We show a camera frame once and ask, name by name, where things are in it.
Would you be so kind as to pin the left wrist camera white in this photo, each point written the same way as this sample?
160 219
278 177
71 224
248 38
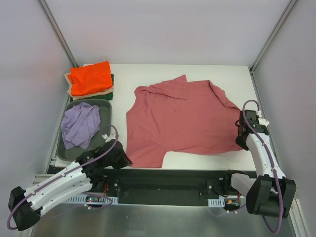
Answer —
108 138

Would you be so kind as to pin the pink t shirt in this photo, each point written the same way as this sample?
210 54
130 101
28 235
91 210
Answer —
180 116

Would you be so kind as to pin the right white cable duct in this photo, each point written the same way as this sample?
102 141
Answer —
219 203

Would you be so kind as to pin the white cable duct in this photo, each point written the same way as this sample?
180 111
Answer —
90 199
219 203

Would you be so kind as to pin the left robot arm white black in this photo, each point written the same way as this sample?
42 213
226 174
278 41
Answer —
28 205

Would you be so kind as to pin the left white cable duct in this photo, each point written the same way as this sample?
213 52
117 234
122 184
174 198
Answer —
90 199

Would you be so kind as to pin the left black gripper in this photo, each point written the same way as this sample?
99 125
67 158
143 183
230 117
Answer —
118 158

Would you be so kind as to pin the lilac crumpled t shirt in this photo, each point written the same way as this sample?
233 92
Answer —
79 124

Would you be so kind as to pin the grey plastic bin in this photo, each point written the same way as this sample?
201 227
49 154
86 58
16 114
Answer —
105 111

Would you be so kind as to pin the orange folded t shirt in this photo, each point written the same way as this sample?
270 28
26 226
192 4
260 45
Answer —
90 79

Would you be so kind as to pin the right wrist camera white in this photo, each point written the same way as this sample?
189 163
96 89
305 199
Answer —
261 119

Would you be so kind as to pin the aluminium frame post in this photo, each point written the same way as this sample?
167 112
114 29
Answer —
57 31
273 34

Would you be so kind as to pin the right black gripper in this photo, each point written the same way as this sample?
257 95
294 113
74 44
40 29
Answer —
241 141

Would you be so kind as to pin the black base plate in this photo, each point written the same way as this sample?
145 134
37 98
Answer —
163 187

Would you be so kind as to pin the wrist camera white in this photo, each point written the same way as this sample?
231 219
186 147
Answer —
261 119
108 138

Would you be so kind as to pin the right aluminium frame post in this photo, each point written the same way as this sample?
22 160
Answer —
273 34

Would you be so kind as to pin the left aluminium frame post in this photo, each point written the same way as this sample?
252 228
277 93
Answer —
57 31

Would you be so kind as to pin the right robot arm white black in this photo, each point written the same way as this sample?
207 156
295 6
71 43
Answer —
271 193

